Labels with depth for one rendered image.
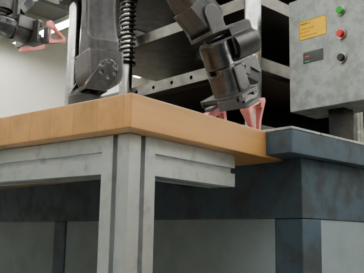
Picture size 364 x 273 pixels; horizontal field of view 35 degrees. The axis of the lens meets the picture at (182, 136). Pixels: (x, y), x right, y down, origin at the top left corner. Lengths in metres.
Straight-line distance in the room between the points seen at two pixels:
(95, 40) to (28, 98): 8.91
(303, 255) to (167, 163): 0.27
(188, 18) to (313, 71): 0.94
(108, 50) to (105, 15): 0.06
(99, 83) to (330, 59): 1.14
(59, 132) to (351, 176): 0.50
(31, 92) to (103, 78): 8.97
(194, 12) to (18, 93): 8.76
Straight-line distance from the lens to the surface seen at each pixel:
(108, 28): 1.02
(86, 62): 0.99
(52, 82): 10.20
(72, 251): 1.32
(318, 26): 2.04
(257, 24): 2.06
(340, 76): 1.94
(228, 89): 1.13
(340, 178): 0.96
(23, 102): 9.83
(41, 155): 0.78
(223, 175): 0.80
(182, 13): 1.14
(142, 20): 3.24
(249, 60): 1.21
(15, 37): 1.68
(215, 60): 1.13
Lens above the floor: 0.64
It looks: 10 degrees up
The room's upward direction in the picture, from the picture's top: 1 degrees clockwise
